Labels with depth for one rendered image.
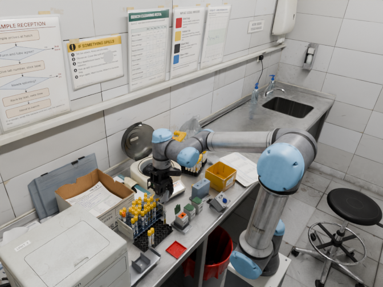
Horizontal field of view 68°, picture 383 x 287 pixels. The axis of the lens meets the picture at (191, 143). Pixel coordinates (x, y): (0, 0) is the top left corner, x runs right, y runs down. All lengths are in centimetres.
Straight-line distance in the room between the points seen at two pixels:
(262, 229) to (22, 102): 101
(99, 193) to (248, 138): 86
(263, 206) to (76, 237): 59
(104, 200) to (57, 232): 48
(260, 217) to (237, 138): 28
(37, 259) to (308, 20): 304
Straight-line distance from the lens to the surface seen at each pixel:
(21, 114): 131
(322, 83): 336
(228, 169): 168
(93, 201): 149
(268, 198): 86
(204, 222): 144
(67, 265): 96
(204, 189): 153
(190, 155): 99
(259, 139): 95
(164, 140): 104
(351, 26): 323
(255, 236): 97
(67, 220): 108
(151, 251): 127
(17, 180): 144
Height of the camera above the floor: 191
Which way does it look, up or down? 31 degrees down
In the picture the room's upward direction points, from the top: 4 degrees clockwise
